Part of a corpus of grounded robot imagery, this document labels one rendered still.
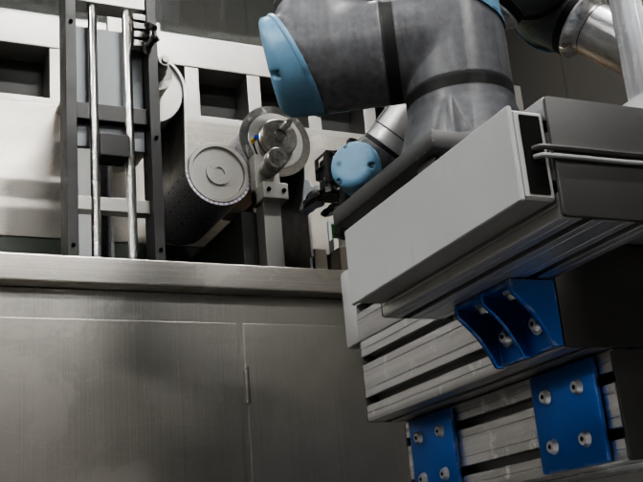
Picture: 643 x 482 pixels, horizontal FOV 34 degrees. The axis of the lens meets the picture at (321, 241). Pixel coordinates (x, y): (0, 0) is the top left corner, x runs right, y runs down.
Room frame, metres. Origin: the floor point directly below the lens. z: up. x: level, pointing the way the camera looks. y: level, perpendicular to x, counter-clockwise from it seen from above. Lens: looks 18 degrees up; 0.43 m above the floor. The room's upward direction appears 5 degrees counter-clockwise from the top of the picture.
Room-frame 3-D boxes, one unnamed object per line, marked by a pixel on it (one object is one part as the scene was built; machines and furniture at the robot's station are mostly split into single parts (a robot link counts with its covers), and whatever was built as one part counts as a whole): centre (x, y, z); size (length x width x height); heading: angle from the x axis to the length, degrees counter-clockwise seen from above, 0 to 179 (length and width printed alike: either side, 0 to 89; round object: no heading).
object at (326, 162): (1.73, -0.06, 1.12); 0.12 x 0.08 x 0.09; 27
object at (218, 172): (1.92, 0.24, 1.18); 0.26 x 0.12 x 0.12; 27
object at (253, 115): (1.86, 0.07, 1.25); 0.15 x 0.01 x 0.15; 117
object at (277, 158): (1.78, 0.07, 1.18); 0.04 x 0.02 x 0.04; 117
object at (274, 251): (1.81, 0.09, 1.05); 0.06 x 0.05 x 0.31; 27
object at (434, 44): (1.02, -0.15, 0.98); 0.13 x 0.12 x 0.14; 84
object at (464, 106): (1.02, -0.16, 0.87); 0.15 x 0.15 x 0.10
